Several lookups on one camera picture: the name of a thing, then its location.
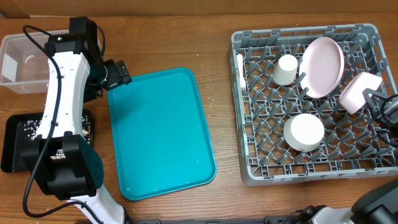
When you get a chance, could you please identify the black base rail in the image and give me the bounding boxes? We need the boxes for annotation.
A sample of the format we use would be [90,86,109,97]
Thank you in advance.
[129,216,292,224]

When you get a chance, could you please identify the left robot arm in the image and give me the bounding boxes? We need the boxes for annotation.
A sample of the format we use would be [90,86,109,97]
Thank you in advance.
[21,30,131,223]

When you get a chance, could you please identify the teal serving tray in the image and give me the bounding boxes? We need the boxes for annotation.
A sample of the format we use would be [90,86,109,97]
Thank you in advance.
[108,68,217,201]

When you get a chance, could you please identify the white bowl with rice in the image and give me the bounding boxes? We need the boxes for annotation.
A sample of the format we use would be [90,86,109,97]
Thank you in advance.
[283,113,325,152]

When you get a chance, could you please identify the white paper cup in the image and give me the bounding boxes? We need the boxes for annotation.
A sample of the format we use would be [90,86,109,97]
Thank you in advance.
[273,54,298,86]

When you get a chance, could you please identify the grey dishwasher rack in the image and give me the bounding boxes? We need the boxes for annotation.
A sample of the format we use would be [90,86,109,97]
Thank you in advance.
[228,24,397,186]

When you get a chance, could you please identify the clear plastic bin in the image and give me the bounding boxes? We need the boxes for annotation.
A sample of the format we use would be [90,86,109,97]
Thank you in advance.
[0,29,71,95]

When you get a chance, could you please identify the black waste tray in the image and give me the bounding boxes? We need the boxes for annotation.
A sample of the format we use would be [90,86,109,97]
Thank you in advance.
[1,109,94,173]

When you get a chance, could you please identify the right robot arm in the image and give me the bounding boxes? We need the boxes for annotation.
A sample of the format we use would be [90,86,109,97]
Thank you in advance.
[284,88,397,224]

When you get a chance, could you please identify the pink bowl with nuts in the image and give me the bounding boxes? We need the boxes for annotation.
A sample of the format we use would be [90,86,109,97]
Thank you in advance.
[339,72,382,114]

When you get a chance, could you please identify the pile of rice and nuts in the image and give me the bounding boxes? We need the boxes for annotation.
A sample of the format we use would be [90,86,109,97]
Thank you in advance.
[22,114,95,160]

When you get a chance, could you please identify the white plastic fork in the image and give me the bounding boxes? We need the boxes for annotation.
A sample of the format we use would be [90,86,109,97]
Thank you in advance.
[236,54,247,91]

